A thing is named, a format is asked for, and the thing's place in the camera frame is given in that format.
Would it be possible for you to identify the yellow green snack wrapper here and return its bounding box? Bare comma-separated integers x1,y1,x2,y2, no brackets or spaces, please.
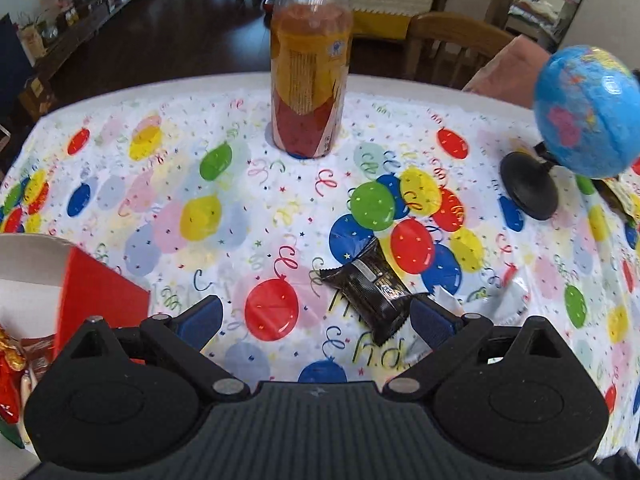
597,177,640,226

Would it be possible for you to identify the orange drink bottle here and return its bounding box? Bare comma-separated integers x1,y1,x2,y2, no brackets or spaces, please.
270,0,354,161

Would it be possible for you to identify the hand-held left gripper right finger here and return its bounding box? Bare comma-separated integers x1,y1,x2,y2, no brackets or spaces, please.
382,294,583,402

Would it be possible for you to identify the red cardboard box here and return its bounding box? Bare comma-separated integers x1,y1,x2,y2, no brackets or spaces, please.
0,233,152,443

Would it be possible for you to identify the low television cabinet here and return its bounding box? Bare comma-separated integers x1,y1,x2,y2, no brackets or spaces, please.
15,0,166,111

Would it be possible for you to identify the black snack packet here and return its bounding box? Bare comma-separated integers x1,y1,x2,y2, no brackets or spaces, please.
319,236,417,347

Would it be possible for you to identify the wooden chair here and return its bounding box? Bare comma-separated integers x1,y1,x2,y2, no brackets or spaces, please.
404,11,516,92

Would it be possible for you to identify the dark red snack packet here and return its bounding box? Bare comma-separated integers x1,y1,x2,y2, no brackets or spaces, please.
20,337,57,376

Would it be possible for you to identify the pink cloth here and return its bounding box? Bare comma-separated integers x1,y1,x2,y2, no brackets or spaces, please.
462,35,556,111

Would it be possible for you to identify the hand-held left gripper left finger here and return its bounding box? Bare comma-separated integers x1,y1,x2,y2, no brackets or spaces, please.
50,295,251,402

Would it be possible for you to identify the balloon print tablecloth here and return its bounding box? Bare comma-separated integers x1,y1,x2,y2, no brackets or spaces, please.
0,72,640,466

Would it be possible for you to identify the green snack packet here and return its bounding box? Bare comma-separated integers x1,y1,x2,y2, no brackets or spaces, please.
0,417,25,450

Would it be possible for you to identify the blue desk globe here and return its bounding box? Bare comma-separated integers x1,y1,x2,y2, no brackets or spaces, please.
500,45,640,221

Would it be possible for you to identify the yellow red snack packet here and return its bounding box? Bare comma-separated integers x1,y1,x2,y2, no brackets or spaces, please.
0,327,28,423

